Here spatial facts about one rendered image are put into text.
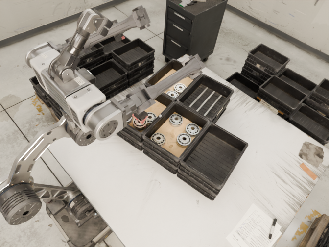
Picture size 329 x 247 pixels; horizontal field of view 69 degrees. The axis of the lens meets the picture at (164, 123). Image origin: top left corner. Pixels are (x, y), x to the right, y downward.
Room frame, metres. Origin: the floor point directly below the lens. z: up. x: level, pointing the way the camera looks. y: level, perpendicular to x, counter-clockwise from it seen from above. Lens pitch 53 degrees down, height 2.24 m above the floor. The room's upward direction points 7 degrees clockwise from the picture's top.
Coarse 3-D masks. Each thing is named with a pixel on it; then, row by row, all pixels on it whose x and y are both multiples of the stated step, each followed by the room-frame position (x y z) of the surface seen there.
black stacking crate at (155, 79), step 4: (168, 64) 1.64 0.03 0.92; (172, 64) 1.70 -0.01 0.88; (176, 64) 1.68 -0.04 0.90; (180, 64) 1.66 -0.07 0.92; (164, 68) 1.59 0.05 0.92; (168, 68) 1.65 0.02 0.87; (172, 68) 1.70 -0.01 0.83; (176, 68) 1.68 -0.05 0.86; (180, 68) 1.66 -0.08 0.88; (160, 72) 1.54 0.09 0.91; (164, 72) 1.60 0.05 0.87; (156, 76) 1.49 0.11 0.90; (160, 76) 1.54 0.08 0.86; (152, 80) 1.45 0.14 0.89; (156, 80) 1.50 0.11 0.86; (152, 84) 1.45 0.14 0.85
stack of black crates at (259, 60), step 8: (256, 48) 2.55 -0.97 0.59; (264, 48) 2.61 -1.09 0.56; (248, 56) 2.43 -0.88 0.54; (256, 56) 2.37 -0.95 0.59; (264, 56) 2.54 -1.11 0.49; (272, 56) 2.52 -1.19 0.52; (280, 56) 2.47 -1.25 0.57; (248, 64) 2.39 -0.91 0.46; (256, 64) 2.34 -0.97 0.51; (264, 64) 2.28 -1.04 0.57; (272, 64) 2.41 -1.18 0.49; (280, 64) 2.43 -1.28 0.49; (248, 72) 2.37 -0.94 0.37; (256, 72) 2.31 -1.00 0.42; (264, 72) 2.25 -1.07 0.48; (272, 72) 2.21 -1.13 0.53; (280, 72) 2.29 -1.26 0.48; (256, 80) 2.29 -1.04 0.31; (264, 80) 2.23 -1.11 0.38
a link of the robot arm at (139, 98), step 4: (140, 92) 0.74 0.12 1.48; (132, 96) 0.70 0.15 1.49; (136, 96) 0.71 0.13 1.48; (140, 96) 0.72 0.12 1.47; (144, 96) 0.74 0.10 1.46; (136, 100) 0.69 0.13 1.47; (140, 100) 0.71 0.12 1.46; (144, 100) 0.71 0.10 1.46; (136, 104) 0.68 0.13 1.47; (140, 104) 0.68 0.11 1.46
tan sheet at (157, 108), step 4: (156, 104) 1.25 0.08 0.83; (160, 104) 1.26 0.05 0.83; (148, 108) 1.20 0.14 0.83; (152, 108) 1.21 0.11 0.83; (156, 108) 1.21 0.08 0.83; (160, 108) 1.22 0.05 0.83; (164, 108) 1.22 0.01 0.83; (152, 112) 1.17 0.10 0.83; (156, 112) 1.17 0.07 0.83; (160, 112) 1.18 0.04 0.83; (132, 116) 1.11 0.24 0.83; (132, 120) 1.07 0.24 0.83; (132, 124) 1.03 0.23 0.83
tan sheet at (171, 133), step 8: (168, 120) 1.11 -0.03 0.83; (184, 120) 1.13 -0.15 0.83; (160, 128) 1.03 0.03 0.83; (168, 128) 1.04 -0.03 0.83; (176, 128) 1.04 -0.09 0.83; (184, 128) 1.05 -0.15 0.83; (200, 128) 1.07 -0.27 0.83; (168, 136) 0.97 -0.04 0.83; (176, 136) 0.98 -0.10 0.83; (168, 144) 0.90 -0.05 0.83; (176, 144) 0.91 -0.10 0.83; (176, 152) 0.84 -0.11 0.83
